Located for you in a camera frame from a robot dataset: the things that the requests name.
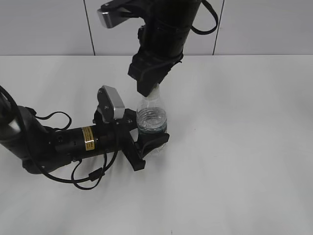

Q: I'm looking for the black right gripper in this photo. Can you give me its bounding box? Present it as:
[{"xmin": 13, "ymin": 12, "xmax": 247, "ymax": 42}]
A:
[{"xmin": 128, "ymin": 47, "xmax": 183, "ymax": 97}]

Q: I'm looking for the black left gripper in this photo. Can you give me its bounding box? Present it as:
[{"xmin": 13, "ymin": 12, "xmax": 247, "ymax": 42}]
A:
[{"xmin": 93, "ymin": 109, "xmax": 170, "ymax": 171}]

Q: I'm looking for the clear cestbon water bottle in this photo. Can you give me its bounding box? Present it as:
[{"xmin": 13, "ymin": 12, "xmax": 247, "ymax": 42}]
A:
[{"xmin": 135, "ymin": 84, "xmax": 169, "ymax": 156}]

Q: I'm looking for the white green bottle cap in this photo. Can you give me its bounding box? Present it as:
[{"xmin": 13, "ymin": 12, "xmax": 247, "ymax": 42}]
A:
[{"xmin": 146, "ymin": 84, "xmax": 160, "ymax": 100}]

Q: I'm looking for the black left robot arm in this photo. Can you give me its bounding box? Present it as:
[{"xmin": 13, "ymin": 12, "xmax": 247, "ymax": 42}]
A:
[{"xmin": 0, "ymin": 86, "xmax": 169, "ymax": 174}]

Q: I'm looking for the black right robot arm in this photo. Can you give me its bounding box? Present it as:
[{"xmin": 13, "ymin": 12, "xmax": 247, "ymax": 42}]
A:
[{"xmin": 128, "ymin": 0, "xmax": 201, "ymax": 97}]

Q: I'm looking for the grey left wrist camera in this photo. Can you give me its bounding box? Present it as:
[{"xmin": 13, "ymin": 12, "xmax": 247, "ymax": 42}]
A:
[{"xmin": 97, "ymin": 85, "xmax": 125, "ymax": 123}]

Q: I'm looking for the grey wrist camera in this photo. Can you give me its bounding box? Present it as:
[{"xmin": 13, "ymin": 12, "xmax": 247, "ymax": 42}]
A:
[
  {"xmin": 97, "ymin": 85, "xmax": 125, "ymax": 123},
  {"xmin": 97, "ymin": 0, "xmax": 143, "ymax": 29}
]

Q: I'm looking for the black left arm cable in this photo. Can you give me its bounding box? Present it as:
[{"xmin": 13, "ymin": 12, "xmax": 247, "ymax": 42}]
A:
[{"xmin": 0, "ymin": 85, "xmax": 120, "ymax": 190}]

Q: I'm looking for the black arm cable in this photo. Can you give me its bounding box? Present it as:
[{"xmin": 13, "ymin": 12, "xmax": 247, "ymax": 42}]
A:
[
  {"xmin": 0, "ymin": 85, "xmax": 120, "ymax": 190},
  {"xmin": 190, "ymin": 0, "xmax": 219, "ymax": 35}
]

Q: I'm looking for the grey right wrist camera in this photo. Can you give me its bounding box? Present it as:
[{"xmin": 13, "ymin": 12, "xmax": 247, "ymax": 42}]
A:
[{"xmin": 97, "ymin": 0, "xmax": 143, "ymax": 29}]

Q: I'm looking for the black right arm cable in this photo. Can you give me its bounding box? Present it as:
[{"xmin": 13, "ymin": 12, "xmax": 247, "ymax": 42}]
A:
[{"xmin": 190, "ymin": 0, "xmax": 219, "ymax": 35}]

